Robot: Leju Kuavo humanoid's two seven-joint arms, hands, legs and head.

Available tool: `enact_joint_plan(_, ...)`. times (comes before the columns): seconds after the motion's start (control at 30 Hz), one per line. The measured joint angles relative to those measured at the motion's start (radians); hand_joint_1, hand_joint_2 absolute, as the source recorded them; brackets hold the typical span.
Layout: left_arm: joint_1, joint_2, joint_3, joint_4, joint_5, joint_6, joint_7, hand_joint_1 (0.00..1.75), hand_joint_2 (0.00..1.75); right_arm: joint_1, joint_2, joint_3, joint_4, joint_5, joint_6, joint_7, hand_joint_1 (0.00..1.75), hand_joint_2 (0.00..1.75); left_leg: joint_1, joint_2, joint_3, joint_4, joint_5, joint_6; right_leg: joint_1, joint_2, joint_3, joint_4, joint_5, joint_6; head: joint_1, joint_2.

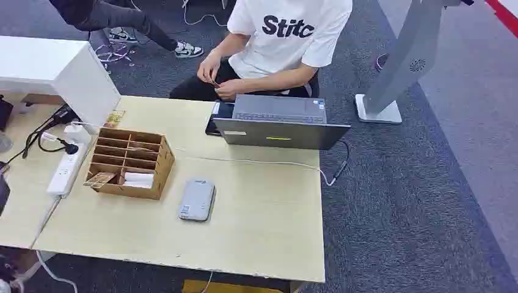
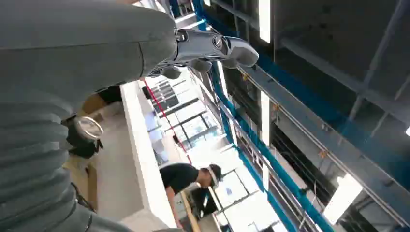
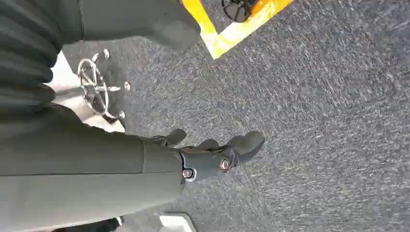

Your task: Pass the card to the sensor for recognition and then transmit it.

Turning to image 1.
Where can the grey laptop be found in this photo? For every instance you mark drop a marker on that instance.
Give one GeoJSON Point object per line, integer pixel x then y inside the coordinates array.
{"type": "Point", "coordinates": [279, 129]}

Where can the person's left hand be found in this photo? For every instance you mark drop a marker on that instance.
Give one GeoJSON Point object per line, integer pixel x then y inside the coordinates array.
{"type": "Point", "coordinates": [230, 89]}

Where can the person's hand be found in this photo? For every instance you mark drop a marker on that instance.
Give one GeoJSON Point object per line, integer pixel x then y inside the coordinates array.
{"type": "Point", "coordinates": [230, 89]}
{"type": "Point", "coordinates": [208, 68]}

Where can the small card in fingers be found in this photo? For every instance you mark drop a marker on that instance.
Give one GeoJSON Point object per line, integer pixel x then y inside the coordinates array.
{"type": "Point", "coordinates": [215, 83]}

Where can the grey card reader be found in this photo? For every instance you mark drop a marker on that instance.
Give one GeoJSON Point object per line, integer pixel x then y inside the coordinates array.
{"type": "Point", "coordinates": [196, 200]}

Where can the person's right hand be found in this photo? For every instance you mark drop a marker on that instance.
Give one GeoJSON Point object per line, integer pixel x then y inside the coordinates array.
{"type": "Point", "coordinates": [208, 68]}

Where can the seated person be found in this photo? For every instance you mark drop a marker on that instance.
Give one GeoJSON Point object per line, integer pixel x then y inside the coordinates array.
{"type": "Point", "coordinates": [283, 48]}

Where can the wooden card box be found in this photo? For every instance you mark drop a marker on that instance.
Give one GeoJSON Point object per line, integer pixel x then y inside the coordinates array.
{"type": "Point", "coordinates": [160, 170]}

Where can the white card stack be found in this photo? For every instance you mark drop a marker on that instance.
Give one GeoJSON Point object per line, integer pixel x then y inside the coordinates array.
{"type": "Point", "coordinates": [138, 179]}

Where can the yellow box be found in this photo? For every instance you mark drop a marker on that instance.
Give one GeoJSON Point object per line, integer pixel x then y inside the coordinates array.
{"type": "Point", "coordinates": [226, 287]}

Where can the small colourful card pack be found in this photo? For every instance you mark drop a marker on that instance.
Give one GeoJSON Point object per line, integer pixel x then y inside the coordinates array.
{"type": "Point", "coordinates": [114, 118]}

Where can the brown printed card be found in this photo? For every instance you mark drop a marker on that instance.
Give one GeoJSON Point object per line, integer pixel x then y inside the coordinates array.
{"type": "Point", "coordinates": [99, 179]}

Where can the grey stand with white base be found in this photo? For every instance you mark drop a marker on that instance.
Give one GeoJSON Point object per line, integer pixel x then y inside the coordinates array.
{"type": "Point", "coordinates": [404, 60]}

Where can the white charger plug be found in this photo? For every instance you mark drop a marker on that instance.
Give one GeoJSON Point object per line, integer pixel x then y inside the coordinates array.
{"type": "Point", "coordinates": [77, 133]}

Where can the white power strip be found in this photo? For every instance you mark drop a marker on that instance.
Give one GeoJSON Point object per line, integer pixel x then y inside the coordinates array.
{"type": "Point", "coordinates": [66, 170]}

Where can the walking person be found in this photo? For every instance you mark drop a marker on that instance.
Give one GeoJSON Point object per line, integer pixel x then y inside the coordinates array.
{"type": "Point", "coordinates": [113, 14]}

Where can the black power adapter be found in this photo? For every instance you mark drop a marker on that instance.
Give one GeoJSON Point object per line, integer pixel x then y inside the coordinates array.
{"type": "Point", "coordinates": [61, 115]}

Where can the white table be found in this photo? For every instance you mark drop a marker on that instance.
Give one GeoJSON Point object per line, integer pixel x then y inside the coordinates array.
{"type": "Point", "coordinates": [69, 73]}

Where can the black object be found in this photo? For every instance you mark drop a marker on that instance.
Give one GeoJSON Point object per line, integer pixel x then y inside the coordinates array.
{"type": "Point", "coordinates": [5, 113]}

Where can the dark device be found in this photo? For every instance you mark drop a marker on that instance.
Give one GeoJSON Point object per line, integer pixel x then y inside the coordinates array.
{"type": "Point", "coordinates": [2, 194]}

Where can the red strip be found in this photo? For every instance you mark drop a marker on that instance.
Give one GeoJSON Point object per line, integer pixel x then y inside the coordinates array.
{"type": "Point", "coordinates": [504, 15]}

